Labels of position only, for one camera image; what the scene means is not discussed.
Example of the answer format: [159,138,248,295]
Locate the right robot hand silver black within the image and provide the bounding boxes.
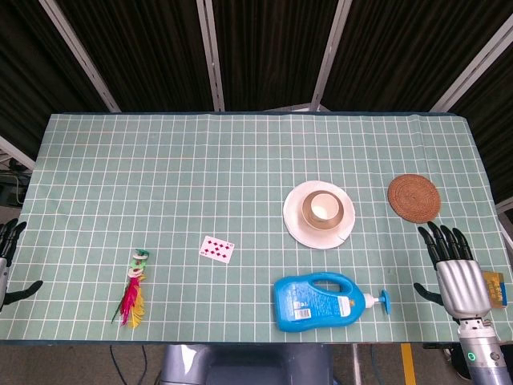
[413,221,495,321]

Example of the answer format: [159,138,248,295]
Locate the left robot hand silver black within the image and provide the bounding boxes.
[0,219,44,312]

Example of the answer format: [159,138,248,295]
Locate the white paper cup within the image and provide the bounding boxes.
[307,192,340,223]

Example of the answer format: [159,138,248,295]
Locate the orange yellow booklet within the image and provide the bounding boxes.
[480,270,511,310]

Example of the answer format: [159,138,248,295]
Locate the brown woven round coaster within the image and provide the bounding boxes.
[386,173,442,224]

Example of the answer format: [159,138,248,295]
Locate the colourful feather shuttlecock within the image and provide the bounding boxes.
[111,248,151,330]

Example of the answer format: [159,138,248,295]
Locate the metal table leg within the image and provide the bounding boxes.
[351,343,362,385]

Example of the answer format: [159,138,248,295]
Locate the blue pump detergent bottle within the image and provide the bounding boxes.
[273,271,394,333]

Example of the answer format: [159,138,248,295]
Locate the beige bowl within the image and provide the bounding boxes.
[301,189,345,231]

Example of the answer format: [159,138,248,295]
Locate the white round plate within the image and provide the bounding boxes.
[282,180,357,250]

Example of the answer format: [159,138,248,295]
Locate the green checked tablecloth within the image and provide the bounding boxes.
[0,111,513,344]

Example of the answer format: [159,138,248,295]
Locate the diamonds playing card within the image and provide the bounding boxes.
[198,234,236,265]

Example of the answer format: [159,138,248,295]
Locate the grey robot torso base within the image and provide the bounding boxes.
[159,343,334,385]

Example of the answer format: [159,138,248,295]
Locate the white partition frame bar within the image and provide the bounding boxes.
[195,0,226,112]
[494,198,513,252]
[0,135,37,172]
[429,14,513,113]
[309,0,354,112]
[38,0,122,114]

